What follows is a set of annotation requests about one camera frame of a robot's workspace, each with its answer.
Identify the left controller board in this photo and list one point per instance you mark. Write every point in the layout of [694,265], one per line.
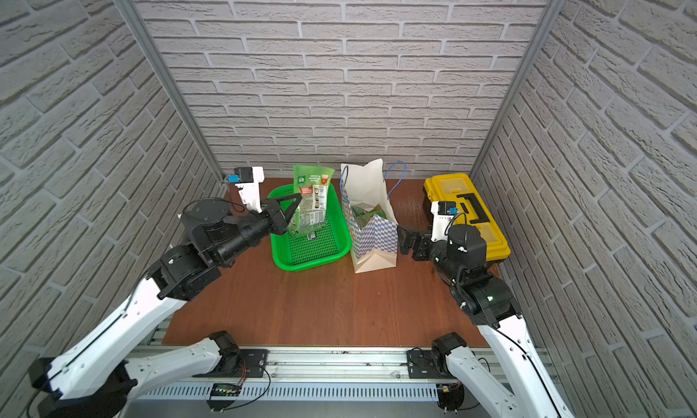
[223,396]

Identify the green plastic basket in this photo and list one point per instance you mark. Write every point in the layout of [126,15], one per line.
[294,253]

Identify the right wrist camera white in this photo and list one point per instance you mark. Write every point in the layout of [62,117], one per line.
[443,213]

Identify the controller board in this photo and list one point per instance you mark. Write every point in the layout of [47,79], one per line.
[223,396]
[450,397]

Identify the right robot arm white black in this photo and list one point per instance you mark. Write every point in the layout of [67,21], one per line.
[460,256]

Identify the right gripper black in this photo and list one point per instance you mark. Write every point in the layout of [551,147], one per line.
[424,240]

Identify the green packet red label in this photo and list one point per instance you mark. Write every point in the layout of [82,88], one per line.
[313,183]

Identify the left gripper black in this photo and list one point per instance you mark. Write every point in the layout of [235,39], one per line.
[273,218]

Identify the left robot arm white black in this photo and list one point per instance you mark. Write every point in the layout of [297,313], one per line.
[96,377]

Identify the green soup packet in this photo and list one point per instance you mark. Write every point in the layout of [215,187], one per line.
[363,216]

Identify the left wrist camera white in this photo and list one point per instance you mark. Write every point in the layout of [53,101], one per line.
[248,181]

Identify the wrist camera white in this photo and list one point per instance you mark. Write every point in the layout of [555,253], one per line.
[443,213]
[248,181]

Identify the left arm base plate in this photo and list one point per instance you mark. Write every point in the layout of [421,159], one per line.
[246,362]

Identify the right controller board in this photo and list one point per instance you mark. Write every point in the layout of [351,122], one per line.
[450,397]

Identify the white blue checkered paper bag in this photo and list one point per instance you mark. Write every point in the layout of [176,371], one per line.
[374,247]

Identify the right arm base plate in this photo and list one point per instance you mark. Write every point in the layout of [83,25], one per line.
[425,364]

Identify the aluminium front rail frame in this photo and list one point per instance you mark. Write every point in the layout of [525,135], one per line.
[322,374]

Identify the yellow black toolbox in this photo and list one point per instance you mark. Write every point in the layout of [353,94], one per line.
[472,211]

